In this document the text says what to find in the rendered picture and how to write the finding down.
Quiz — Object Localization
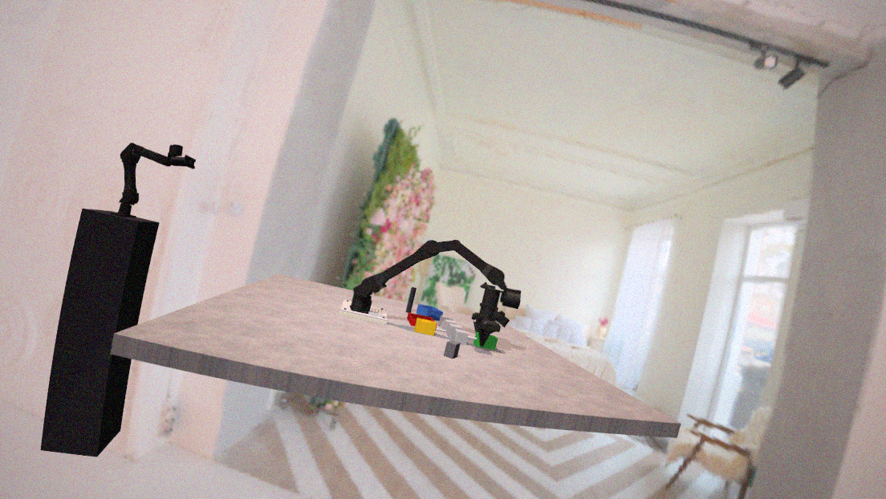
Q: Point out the red tray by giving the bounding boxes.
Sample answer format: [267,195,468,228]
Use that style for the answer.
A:
[407,313,435,326]

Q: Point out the yellow block with grey metal pin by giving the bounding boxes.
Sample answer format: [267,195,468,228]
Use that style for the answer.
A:
[414,318,445,335]

